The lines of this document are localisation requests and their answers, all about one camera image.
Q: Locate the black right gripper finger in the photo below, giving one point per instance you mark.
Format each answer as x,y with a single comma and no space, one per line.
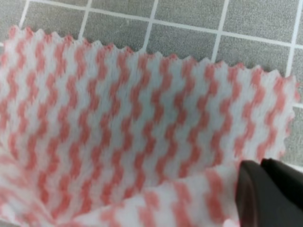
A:
269,194

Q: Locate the pink white zigzag towel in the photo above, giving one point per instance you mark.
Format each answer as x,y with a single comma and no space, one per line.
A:
96,136

